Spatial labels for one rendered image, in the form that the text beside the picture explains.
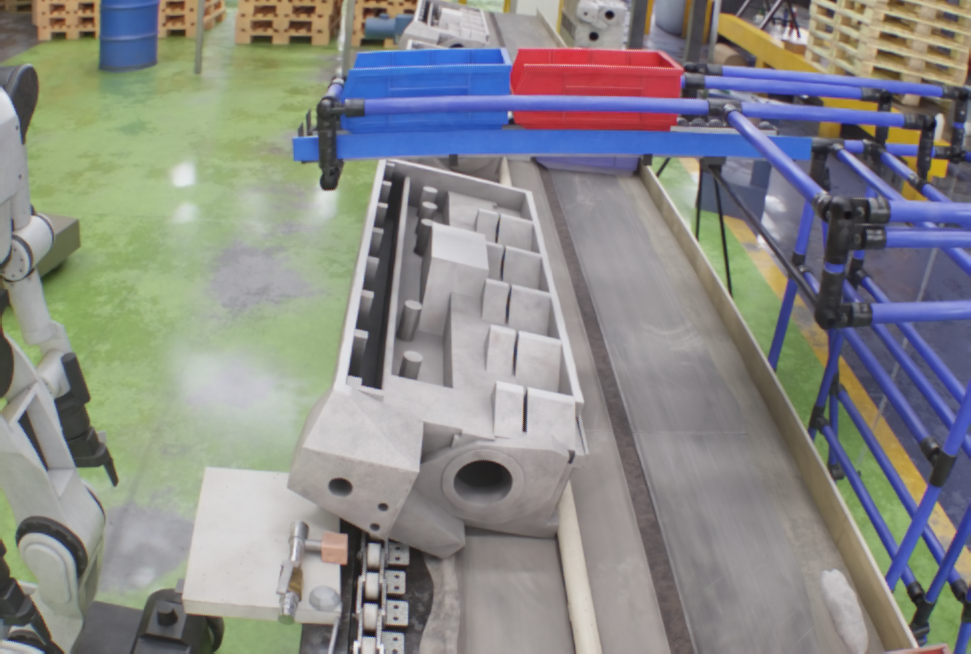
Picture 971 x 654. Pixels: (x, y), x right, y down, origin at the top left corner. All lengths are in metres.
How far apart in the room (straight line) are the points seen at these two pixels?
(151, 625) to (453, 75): 1.28
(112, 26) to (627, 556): 7.11
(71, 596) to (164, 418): 1.44
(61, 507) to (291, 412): 1.58
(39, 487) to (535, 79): 1.11
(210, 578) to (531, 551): 0.48
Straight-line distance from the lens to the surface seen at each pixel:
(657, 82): 1.63
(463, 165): 2.73
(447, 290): 1.64
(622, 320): 2.04
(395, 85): 1.59
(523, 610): 1.26
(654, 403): 1.76
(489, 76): 1.58
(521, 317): 1.60
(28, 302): 1.60
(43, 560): 1.55
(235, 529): 1.29
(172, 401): 3.03
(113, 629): 2.03
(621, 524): 1.44
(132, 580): 2.37
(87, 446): 1.73
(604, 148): 1.63
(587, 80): 1.60
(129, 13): 7.89
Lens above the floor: 1.65
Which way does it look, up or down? 25 degrees down
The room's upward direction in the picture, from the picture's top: 7 degrees clockwise
